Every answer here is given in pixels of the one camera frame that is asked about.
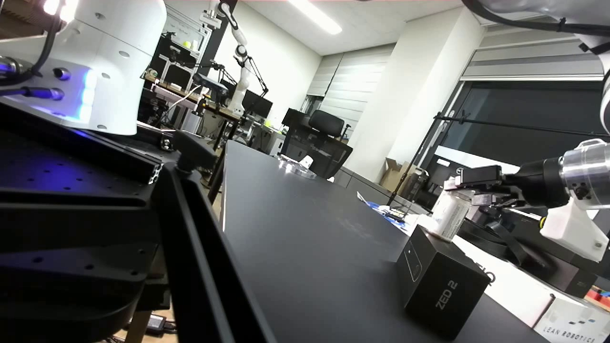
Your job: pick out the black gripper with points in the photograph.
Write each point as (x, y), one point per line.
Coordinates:
(541, 186)

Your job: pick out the white plastic bottle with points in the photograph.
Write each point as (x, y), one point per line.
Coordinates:
(451, 209)

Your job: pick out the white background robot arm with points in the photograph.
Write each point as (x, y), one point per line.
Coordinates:
(419, 79)

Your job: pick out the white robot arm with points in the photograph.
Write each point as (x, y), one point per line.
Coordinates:
(79, 64)

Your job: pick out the black device on box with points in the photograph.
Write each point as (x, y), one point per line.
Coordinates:
(521, 245)

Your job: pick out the cardboard box by pillar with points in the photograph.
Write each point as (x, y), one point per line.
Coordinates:
(392, 175)

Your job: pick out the black ZED box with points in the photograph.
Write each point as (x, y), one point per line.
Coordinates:
(439, 283)

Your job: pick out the black office chair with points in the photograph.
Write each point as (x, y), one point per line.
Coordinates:
(317, 137)

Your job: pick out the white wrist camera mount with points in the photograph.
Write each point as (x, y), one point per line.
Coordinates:
(573, 230)

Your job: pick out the black breadboard mount plate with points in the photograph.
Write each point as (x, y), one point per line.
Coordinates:
(79, 241)

